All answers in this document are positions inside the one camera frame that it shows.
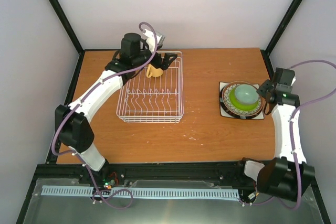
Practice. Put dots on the black frame post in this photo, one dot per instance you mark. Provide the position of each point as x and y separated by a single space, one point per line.
293 7
66 25

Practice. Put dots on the left black frame post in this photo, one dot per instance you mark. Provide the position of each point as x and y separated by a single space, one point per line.
66 25

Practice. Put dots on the orange rimmed floral plate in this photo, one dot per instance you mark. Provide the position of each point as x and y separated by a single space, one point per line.
231 108

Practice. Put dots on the yellow mug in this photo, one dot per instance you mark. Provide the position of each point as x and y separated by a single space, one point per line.
153 72

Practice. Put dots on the white square plate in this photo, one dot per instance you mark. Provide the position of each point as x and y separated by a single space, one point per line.
223 87

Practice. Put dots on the right black frame post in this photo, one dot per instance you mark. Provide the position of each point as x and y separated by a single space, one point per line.
293 7

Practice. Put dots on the lime green plate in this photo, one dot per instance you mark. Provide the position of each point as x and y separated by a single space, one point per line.
243 107

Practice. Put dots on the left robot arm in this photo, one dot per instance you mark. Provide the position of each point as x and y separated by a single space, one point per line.
72 121

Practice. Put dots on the light green floral bowl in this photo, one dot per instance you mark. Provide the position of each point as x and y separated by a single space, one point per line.
246 94

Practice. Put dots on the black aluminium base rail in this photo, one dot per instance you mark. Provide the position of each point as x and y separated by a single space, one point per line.
222 173

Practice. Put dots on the white wire dish rack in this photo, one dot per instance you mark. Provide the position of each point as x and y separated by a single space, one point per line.
154 99

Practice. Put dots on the metal floor sheet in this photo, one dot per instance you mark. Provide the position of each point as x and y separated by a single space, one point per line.
64 209

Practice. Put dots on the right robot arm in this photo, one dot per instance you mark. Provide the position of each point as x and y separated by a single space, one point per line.
287 175

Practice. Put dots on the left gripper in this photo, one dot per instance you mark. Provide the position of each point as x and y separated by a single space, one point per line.
164 64

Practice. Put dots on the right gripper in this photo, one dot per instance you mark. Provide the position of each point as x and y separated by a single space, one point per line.
262 87

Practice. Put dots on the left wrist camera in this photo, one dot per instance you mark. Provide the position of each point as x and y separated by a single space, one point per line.
151 41

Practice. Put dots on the light blue cable duct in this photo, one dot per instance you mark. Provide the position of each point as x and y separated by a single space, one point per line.
144 193

